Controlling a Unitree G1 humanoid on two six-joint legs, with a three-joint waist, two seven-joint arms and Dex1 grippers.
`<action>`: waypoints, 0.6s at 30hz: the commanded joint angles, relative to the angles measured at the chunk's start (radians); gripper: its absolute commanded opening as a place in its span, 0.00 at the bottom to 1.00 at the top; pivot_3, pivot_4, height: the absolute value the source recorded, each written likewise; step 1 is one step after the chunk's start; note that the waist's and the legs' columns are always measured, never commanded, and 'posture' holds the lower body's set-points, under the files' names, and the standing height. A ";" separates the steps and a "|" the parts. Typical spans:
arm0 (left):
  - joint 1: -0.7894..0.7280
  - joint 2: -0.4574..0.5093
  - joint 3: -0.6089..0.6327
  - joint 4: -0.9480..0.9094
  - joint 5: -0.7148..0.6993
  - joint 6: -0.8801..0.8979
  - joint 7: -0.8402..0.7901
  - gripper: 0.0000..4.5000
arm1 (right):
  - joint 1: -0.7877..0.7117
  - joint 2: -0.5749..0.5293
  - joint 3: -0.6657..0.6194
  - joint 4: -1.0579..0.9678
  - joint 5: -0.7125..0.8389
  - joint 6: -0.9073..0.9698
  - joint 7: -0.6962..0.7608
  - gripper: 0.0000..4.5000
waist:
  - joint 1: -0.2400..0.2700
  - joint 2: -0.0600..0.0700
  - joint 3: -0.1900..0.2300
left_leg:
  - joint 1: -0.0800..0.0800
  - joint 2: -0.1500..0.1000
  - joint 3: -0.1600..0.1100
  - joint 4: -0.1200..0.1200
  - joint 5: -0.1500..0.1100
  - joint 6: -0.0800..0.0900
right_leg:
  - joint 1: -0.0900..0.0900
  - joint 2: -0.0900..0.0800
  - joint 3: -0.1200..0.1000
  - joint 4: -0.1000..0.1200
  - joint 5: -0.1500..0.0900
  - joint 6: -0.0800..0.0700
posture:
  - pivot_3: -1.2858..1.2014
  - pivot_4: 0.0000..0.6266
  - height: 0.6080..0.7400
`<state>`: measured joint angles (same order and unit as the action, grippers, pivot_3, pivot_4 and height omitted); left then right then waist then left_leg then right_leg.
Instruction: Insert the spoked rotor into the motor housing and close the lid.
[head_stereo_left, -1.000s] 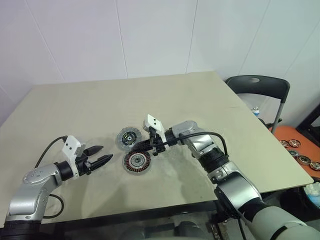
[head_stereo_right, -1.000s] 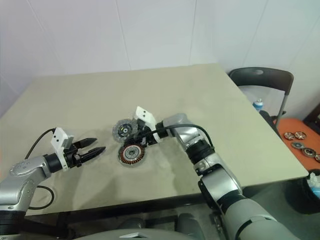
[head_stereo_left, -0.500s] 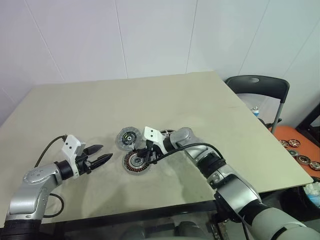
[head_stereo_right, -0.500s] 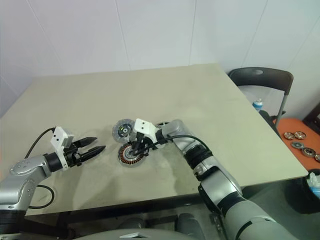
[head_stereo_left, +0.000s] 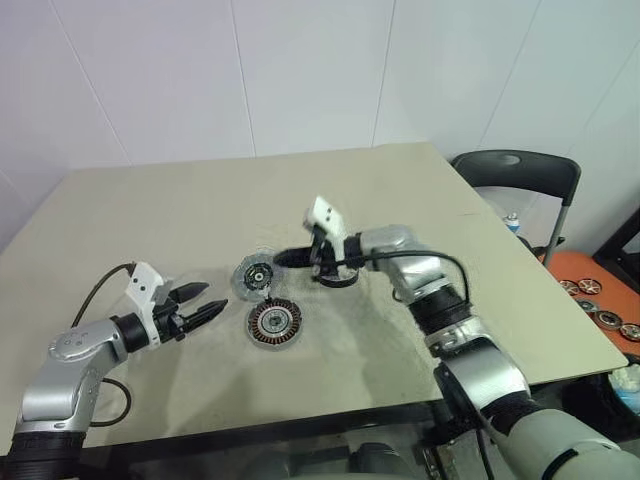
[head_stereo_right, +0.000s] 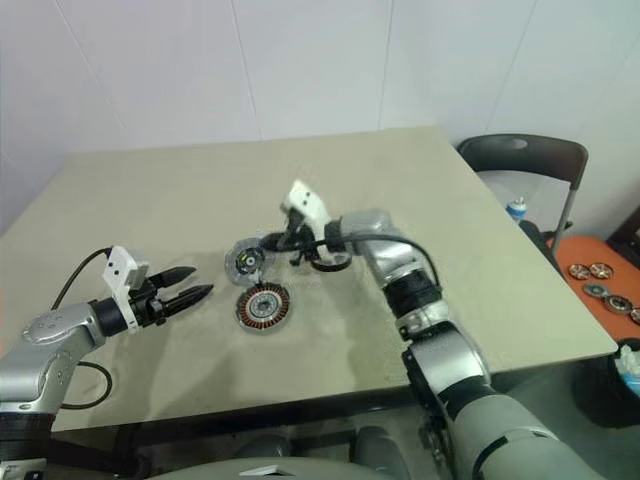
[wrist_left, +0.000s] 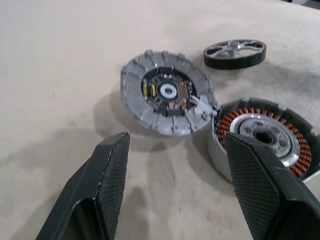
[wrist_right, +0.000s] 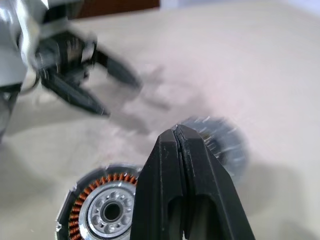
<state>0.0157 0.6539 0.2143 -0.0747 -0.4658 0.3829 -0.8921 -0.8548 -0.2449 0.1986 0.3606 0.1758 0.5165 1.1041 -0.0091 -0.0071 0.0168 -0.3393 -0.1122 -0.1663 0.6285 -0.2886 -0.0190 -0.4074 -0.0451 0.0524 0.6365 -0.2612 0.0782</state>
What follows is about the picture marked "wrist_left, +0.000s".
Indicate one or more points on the copper wound stator disc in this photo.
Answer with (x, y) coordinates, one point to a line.
(250, 122)

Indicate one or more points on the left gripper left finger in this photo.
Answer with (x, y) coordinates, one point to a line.
(105, 190)

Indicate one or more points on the grey motor end cap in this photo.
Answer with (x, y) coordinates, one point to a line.
(140, 105)

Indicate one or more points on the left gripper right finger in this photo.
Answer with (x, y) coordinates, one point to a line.
(262, 195)

